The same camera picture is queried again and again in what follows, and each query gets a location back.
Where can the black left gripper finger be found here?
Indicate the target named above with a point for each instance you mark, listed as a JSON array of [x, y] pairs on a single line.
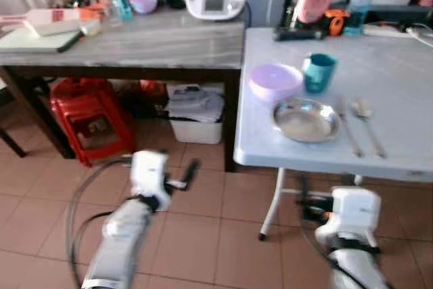
[[191, 172]]

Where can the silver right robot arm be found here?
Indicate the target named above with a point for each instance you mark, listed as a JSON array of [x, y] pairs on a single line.
[[355, 269]]

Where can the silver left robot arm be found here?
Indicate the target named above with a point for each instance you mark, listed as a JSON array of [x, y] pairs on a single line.
[[122, 235]]

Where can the white storage box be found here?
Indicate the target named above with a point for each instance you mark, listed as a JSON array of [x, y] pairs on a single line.
[[196, 130]]

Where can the steel fork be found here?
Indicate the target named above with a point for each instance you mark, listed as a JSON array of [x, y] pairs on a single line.
[[349, 130]]

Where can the stainless steel plate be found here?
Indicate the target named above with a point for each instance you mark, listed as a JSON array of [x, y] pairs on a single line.
[[306, 121]]

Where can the steel spoon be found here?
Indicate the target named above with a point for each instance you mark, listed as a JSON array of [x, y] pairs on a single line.
[[362, 107]]

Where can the red plastic stool stack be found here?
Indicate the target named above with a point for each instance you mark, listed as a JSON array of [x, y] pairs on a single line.
[[88, 109]]

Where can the large purple plastic bowl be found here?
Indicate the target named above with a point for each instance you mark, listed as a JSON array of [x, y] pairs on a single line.
[[274, 80]]

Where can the teal plastic cup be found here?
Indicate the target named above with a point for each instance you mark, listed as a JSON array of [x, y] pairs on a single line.
[[318, 76]]

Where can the grey marble top table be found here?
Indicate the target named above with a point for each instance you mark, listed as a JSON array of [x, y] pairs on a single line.
[[155, 45]]

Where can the white folding table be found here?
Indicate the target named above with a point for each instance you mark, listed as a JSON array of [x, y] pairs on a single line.
[[396, 99]]

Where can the black remote control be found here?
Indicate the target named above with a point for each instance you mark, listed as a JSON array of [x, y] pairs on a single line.
[[298, 33]]

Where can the small purple bowl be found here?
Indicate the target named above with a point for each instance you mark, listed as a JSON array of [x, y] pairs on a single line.
[[143, 3]]

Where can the orange black tool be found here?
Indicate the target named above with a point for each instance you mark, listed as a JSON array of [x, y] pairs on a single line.
[[336, 21]]

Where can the white power strip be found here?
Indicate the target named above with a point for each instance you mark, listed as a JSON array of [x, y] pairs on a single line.
[[389, 30]]

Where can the white box with red label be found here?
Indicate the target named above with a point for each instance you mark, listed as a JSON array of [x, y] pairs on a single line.
[[61, 21]]

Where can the green cutting board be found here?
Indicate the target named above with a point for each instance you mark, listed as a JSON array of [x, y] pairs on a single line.
[[34, 40]]

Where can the pink soft pouch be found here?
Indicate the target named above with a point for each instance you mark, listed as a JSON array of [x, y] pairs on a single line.
[[315, 1]]

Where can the blue clear water bottle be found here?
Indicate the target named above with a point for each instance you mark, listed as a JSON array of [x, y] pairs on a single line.
[[357, 5]]

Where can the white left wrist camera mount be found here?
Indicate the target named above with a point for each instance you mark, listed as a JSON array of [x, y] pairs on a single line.
[[149, 170]]

